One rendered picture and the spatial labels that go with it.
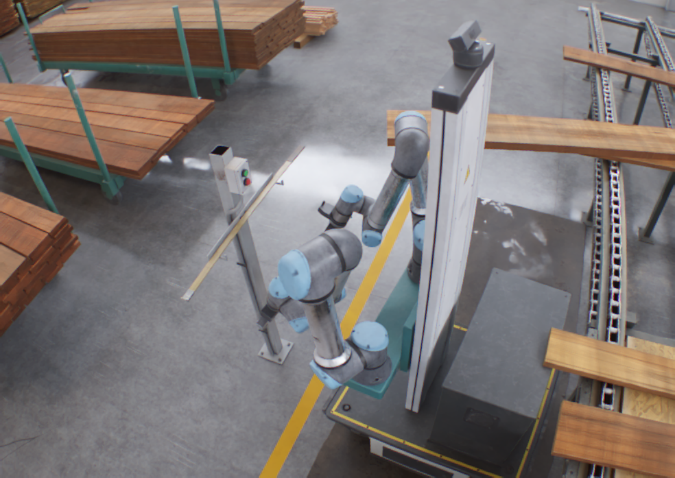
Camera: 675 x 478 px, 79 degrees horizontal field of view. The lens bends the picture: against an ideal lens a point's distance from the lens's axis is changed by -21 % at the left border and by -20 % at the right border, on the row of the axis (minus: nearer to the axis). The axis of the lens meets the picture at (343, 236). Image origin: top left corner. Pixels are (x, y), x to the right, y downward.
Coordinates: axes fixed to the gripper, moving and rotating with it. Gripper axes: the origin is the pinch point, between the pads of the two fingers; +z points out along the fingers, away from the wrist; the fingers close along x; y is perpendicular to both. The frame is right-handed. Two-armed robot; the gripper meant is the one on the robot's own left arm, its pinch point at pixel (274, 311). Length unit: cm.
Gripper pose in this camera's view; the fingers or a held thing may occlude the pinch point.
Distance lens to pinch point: 193.0
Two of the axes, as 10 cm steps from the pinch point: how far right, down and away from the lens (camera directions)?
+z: -2.0, 4.2, 8.9
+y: -8.0, -6.0, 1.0
